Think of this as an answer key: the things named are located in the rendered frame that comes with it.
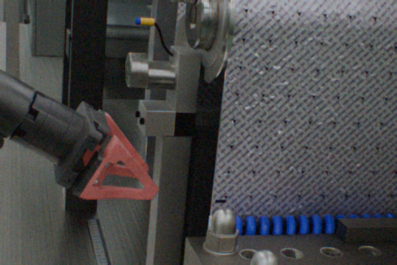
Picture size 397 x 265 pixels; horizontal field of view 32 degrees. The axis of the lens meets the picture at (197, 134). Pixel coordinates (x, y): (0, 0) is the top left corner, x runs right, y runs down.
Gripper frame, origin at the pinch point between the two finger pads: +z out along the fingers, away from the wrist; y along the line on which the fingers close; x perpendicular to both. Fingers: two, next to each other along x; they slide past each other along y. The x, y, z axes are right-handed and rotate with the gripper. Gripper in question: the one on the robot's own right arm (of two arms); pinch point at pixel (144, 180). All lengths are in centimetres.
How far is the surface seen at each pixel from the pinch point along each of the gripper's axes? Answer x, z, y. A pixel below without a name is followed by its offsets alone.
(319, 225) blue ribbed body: 5.8, 19.2, 3.2
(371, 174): 13.5, 23.2, -0.3
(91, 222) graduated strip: -17.2, 7.0, -28.0
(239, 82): 14.2, 3.0, -0.2
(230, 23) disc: 18.8, -1.8, 0.7
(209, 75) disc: 12.9, 1.3, -4.5
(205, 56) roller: 14.3, 0.2, -6.3
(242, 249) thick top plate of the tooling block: 0.3, 10.5, 7.2
